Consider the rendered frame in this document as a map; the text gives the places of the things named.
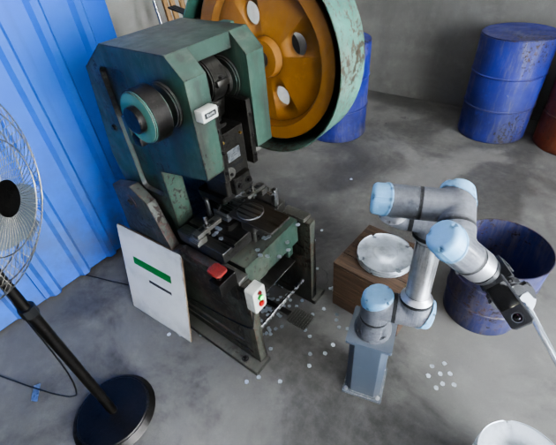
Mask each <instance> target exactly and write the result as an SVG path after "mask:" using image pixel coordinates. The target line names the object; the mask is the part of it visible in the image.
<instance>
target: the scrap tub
mask: <svg viewBox="0 0 556 445"><path fill-rule="evenodd" d="M477 241H478V242H479V243H480V244H481V245H483V246H484V247H485V248H486V249H487V250H488V251H490V252H491V253H492V254H493V255H494V256H497V255H499V256H500V257H501V258H502V259H503V260H505V261H506V262H507V263H508V264H509V265H510V267H511V268H512V269H513V270H514V272H512V271H511V272H512V273H513V275H514V277H515V278H518V279H519V281H520V282H522V281H525V282H528V283H530V284H531V286H532V287H533V288H534V290H535V292H536V294H537V293H538V292H539V291H540V289H541V287H542V284H543V282H544V281H545V279H546V277H547V276H548V275H549V274H550V272H551V271H552V270H553V269H554V267H555V265H556V253H555V251H554V249H553V247H552V245H551V244H550V243H549V242H548V241H547V240H546V239H545V238H544V237H543V236H542V235H540V234H539V233H537V232H536V231H534V230H533V229H531V228H529V227H527V226H525V225H522V224H520V223H518V222H512V221H509V220H504V219H496V218H485V219H479V220H477ZM485 295H486V292H483V291H482V289H481V288H480V286H479V285H476V284H474V283H472V282H471V281H469V280H467V279H466V278H465V277H463V276H462V275H460V274H458V275H457V274H456V273H455V271H454V270H453V269H452V268H451V269H450V272H449V274H448V276H447V286H446V289H445V292H444V296H443V304H444V307H445V309H446V311H447V313H448V315H449V316H450V317H451V318H452V319H453V320H454V321H455V322H456V323H457V324H458V325H460V326H461V327H463V328H465V329H467V330H468V331H471V332H473V333H476V334H479V335H483V336H499V335H503V334H505V333H507V332H508V331H509V330H511V328H510V327H509V325H508V324H507V322H506V320H505V319H504V317H503V316H502V314H501V313H500V311H498V310H495V309H494V308H493V307H492V305H489V303H488V301H487V300H488V299H487V298H486V296H485Z"/></svg>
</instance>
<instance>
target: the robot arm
mask: <svg viewBox="0 0 556 445"><path fill-rule="evenodd" d="M370 211H371V213H372V214H375V215H378V217H379V219H380V220H381V221H382V222H383V223H385V224H387V225H389V226H391V227H394V228H396V229H398V230H406V231H412V236H413V238H414V239H415V240H416V242H415V246H414V251H413V255H412V260H411V264H410V269H409V277H408V281H407V286H406V287H405V288H404V289H402V291H401V293H395V292H393V291H392V290H391V289H390V288H389V287H388V286H386V285H385V284H380V283H377V284H373V285H370V286H369V287H367V288H366V289H365V290H364V292H363V295H362V297H361V308H360V314H359V315H358V316H357V317H356V320H355V325H354V328H355V332H356V334H357V336H358V337H359V338H360V339H361V340H362V341H364V342H366V343H370V344H381V343H384V342H385V341H387V340H388V339H389V337H390V336H391V332H392V324H391V323H394V324H399V325H403V326H408V327H413V328H421V329H428V328H429V327H430V326H431V325H432V323H433V321H434V318H435V314H436V307H437V305H436V301H435V300H434V299H433V297H432V294H431V291H432V285H433V282H434V278H435V275H436V271H437V267H438V264H439V260H441V261H443V262H445V263H446V264H448V266H449V267H451V268H452V269H453V270H454V271H455V273H456V274H457V275H458V274H460V275H462V276H463V277H465V278H466V279H467V280H469V281H471V282H472V283H474V284H476V285H479V286H480V288H481V289H482V291H483V292H486V295H485V296H486V298H487V299H488V300H487V301H488V303H489V305H492V307H493V308H494V309H495V310H498V311H500V313H501V314H502V316H503V317H504V319H505V320H506V322H507V324H508V325H509V327H510V328H511V329H514V330H517V329H520V328H524V327H526V326H529V325H530V324H531V323H532V322H533V321H534V317H533V316H532V314H531V313H530V311H529V310H528V308H527V307H526V306H528V307H529V308H530V310H532V309H533V308H534V306H535V304H536V298H537V297H536V292H535V290H534V288H533V287H532V286H531V284H530V283H528V282H525V281H522V282H520V281H519V279H518V278H515V277H514V275H513V273H512V272H514V270H513V269H512V268H511V267H510V265H509V264H508V263H507V262H506V261H505V260H503V259H502V258H501V257H500V256H499V255H497V256H494V255H493V254H492V253H491V252H490V251H488V250H487V249H486V248H485V247H484V246H483V245H481V244H480V243H479V242H478V241H477V192H476V187H475V186H474V185H473V184H472V183H471V182H470V181H468V180H466V179H462V178H455V179H454V180H451V179H449V180H447V181H445V182H444V183H442V184H441V186H440V188H435V187H426V186H416V185H399V184H392V183H390V182H386V183H375V184H374V185H373V187H372V196H371V203H370ZM497 259H499V260H500V261H501V262H499V261H498V260H497ZM511 271H512V272H511ZM523 302H524V303H525V304H524V303H523ZM525 305H526V306H525Z"/></svg>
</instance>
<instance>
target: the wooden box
mask: <svg viewBox="0 0 556 445"><path fill-rule="evenodd" d="M378 233H387V234H390V233H388V232H386V231H384V230H381V229H378V228H376V227H374V226H371V225H370V224H369V225H368V227H367V228H366V229H365V230H364V231H363V232H362V233H361V234H360V235H359V236H358V237H357V238H356V239H355V240H354V241H353V242H352V243H351V244H350V245H349V247H348V248H347V249H346V250H345V251H344V252H343V253H342V254H341V255H340V256H339V257H338V258H337V259H336V260H335V261H334V280H333V303H334V304H336V305H338V306H339V307H341V308H342V309H344V310H346V311H347V312H349V313H352V314H353V313H354V310H355V307H356V305H358V306H361V297H362V295H363V292H364V290H365V289H366V288H367V287H369V286H370V285H373V284H377V283H380V284H385V285H386V286H388V287H389V288H390V289H391V290H392V291H393V292H395V293H401V291H402V289H404V288H405V287H406V286H407V281H408V277H409V272H407V273H406V274H405V275H401V276H398V277H394V278H384V277H378V276H376V275H372V273H368V272H367V271H365V270H364V269H363V268H362V267H361V266H360V264H359V262H358V260H357V247H358V245H359V243H360V242H361V240H363V239H364V238H366V237H368V236H370V235H373V236H374V235H375V234H378ZM404 240H405V239H404ZM405 241H407V240H405ZM407 242H408V243H409V247H412V249H413V251H414V246H415V244H413V243H411V242H410V241H407ZM402 326H403V325H399V324H397V329H396V333H395V336H397V334H398V333H399V331H400V330H401V328H402Z"/></svg>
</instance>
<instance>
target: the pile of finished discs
mask: <svg viewBox="0 0 556 445"><path fill-rule="evenodd" d="M412 255H413V249H412V247H409V243H408V242H407V241H405V240H404V239H402V238H400V237H397V236H395V235H392V234H387V233H378V234H375V235H374V236H373V235H370V236H368V237H366V238H364V239H363V240H361V242H360V243H359V245H358V247H357V260H358V262H359V264H360V266H361V267H362V268H363V269H364V270H365V271H367V272H368V273H372V275H376V276H378V277H384V278H394V277H398V276H401V275H405V274H406V273H407V272H409V269H410V264H411V260H412Z"/></svg>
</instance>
